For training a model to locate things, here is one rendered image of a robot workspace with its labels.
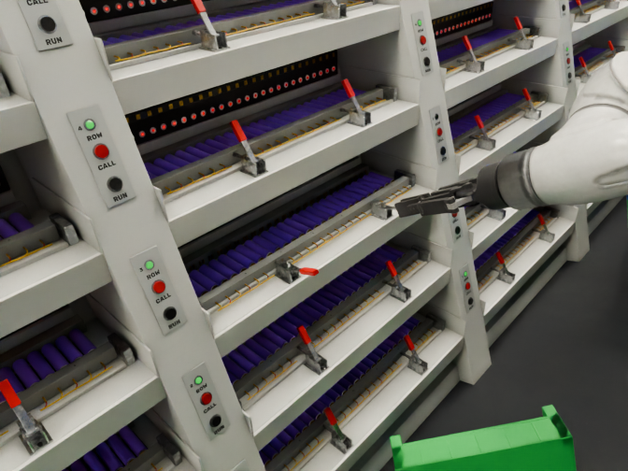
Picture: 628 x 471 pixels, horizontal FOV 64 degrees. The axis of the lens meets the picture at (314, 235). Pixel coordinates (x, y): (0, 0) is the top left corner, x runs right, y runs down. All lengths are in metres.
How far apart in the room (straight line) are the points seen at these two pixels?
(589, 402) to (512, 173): 0.70
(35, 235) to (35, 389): 0.21
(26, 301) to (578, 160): 0.71
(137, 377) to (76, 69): 0.41
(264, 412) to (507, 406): 0.65
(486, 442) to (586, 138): 0.53
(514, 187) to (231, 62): 0.46
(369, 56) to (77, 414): 0.87
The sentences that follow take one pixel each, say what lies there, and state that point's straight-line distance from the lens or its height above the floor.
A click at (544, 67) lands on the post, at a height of 0.65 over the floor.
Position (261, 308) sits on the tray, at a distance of 0.83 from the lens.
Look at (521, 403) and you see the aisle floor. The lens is 1.35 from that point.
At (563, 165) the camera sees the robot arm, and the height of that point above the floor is 0.66.
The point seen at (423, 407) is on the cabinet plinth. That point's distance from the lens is 1.32.
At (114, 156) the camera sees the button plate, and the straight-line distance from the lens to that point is 0.69.
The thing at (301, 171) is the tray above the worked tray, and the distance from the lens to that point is 0.86.
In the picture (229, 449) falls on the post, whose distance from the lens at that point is 0.88.
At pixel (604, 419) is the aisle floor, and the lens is 1.32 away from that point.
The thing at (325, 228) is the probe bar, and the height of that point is 0.58.
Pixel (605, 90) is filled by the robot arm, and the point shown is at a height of 0.73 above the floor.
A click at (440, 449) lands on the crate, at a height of 0.20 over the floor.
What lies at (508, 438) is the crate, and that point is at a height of 0.20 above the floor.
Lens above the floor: 0.90
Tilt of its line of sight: 20 degrees down
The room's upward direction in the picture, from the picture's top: 16 degrees counter-clockwise
